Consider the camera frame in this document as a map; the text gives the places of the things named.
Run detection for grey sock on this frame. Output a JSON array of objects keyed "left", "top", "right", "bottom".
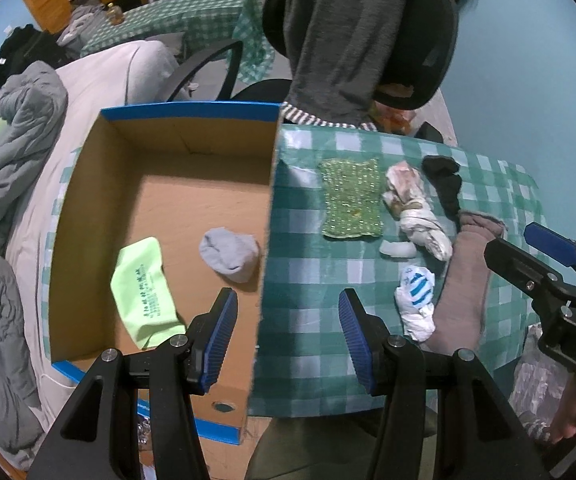
[{"left": 199, "top": 227, "right": 261, "bottom": 283}]

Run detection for cardboard box with blue outside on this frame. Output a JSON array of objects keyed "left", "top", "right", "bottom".
[{"left": 42, "top": 101, "right": 282, "bottom": 446}]

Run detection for grey clothes pile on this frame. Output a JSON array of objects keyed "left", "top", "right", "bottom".
[{"left": 58, "top": 2, "right": 113, "bottom": 46}]

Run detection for black office chair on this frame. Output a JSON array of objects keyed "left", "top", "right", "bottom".
[{"left": 165, "top": 0, "right": 461, "bottom": 111}]

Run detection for light green cloth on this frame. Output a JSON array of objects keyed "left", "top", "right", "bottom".
[{"left": 110, "top": 236, "right": 189, "bottom": 351}]

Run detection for black sock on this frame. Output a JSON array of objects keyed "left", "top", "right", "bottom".
[{"left": 421, "top": 156, "right": 464, "bottom": 221}]

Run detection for grey blanket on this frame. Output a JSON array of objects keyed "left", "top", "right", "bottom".
[{"left": 0, "top": 62, "right": 68, "bottom": 466}]

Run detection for green checkered tablecloth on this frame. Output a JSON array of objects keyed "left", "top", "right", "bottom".
[{"left": 42, "top": 122, "right": 549, "bottom": 418}]

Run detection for white bag black handles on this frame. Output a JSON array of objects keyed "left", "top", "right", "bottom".
[{"left": 5, "top": 40, "right": 189, "bottom": 376}]

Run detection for shiny foil wrapper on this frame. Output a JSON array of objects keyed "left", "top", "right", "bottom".
[{"left": 135, "top": 402, "right": 155, "bottom": 447}]

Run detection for knotted white plastic bag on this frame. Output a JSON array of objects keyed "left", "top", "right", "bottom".
[{"left": 381, "top": 160, "right": 454, "bottom": 261}]

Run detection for orange packaging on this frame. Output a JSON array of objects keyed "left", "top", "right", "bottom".
[{"left": 375, "top": 85, "right": 419, "bottom": 133}]

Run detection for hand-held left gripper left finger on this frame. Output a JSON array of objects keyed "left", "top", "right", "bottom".
[{"left": 28, "top": 287, "right": 239, "bottom": 480}]

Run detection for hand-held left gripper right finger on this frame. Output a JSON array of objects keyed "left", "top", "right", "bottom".
[{"left": 339, "top": 288, "right": 551, "bottom": 480}]

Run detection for striped knit garment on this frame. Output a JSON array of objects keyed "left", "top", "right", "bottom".
[{"left": 280, "top": 101, "right": 376, "bottom": 131}]

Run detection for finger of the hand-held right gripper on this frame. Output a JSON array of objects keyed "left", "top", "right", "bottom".
[
  {"left": 484, "top": 236, "right": 567, "bottom": 307},
  {"left": 524, "top": 221, "right": 576, "bottom": 286}
]

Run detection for green scrubbing sponge cloth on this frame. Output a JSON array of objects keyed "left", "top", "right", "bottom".
[{"left": 316, "top": 157, "right": 385, "bottom": 239}]

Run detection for white blue striped plastic bag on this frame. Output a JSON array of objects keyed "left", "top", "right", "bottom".
[{"left": 394, "top": 266, "right": 437, "bottom": 343}]

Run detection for grey hoodie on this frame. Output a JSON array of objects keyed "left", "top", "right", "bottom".
[{"left": 288, "top": 0, "right": 413, "bottom": 128}]

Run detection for brown sock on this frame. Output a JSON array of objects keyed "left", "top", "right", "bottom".
[{"left": 425, "top": 211, "right": 509, "bottom": 356}]

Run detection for small white plastic scrap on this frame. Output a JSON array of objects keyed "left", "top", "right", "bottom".
[{"left": 379, "top": 240, "right": 417, "bottom": 259}]

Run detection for clear plastic bag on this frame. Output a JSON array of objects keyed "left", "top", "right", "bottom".
[{"left": 510, "top": 325, "right": 569, "bottom": 441}]

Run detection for checkered cloth on dining table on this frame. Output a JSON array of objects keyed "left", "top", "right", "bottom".
[{"left": 80, "top": 0, "right": 273, "bottom": 86}]

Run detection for black clothing pile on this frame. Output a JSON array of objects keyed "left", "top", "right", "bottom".
[{"left": 0, "top": 25, "right": 66, "bottom": 86}]

